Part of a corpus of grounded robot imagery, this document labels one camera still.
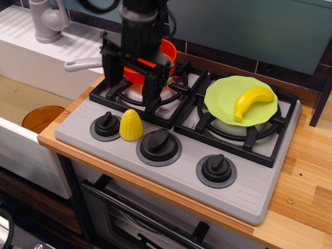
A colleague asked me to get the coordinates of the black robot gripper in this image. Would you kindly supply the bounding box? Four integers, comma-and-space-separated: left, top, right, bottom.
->
101, 15, 172, 106

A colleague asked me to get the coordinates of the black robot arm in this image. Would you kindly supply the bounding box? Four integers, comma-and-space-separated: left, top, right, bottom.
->
101, 1, 174, 106

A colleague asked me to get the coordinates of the black left burner grate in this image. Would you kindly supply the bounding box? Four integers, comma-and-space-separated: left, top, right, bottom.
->
89, 60, 208, 129

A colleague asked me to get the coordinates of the black burner grate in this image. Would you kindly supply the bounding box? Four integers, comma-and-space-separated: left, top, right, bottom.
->
174, 72, 301, 168
89, 60, 208, 129

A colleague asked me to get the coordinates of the yellow toy corn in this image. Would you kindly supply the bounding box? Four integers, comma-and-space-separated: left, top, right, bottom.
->
119, 109, 143, 141

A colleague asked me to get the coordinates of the black left stove knob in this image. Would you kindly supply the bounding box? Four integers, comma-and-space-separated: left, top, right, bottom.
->
90, 112, 121, 142

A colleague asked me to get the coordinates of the black stove knob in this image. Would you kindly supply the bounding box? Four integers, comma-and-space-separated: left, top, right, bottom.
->
136, 128, 182, 167
196, 154, 237, 189
90, 112, 121, 142

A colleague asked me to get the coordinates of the black middle stove knob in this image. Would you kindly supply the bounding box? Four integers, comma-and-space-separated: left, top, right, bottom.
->
136, 128, 182, 167

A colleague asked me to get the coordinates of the light green toy plate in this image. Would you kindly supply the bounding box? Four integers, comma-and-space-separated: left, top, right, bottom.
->
204, 76, 278, 127

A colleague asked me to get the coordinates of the grey toy stove top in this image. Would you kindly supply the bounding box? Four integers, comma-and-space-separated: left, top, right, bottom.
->
53, 62, 303, 226

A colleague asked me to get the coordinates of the white toy sink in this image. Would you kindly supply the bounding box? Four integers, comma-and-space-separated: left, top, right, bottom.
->
1, 5, 102, 199

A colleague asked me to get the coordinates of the grey toy faucet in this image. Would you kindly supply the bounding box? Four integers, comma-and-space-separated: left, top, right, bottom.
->
29, 0, 70, 44

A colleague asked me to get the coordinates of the orange translucent cup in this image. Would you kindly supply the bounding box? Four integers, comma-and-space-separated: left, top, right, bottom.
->
22, 105, 65, 134

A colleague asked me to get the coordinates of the yellow toy banana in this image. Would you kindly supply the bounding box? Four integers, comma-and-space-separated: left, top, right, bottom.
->
233, 87, 274, 122

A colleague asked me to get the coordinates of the black right stove knob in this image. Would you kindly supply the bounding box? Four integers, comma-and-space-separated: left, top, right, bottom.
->
196, 154, 237, 189

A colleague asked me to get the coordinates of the black right burner grate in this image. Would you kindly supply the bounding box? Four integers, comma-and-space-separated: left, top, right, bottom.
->
174, 72, 301, 168

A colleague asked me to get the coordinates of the orange toy pot grey handle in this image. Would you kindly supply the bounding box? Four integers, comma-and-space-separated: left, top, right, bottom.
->
63, 39, 177, 85

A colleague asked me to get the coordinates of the toy oven door black handle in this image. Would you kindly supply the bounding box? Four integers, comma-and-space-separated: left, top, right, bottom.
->
81, 175, 210, 248

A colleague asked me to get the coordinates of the black braided cable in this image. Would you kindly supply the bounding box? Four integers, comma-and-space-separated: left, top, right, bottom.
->
0, 207, 15, 249

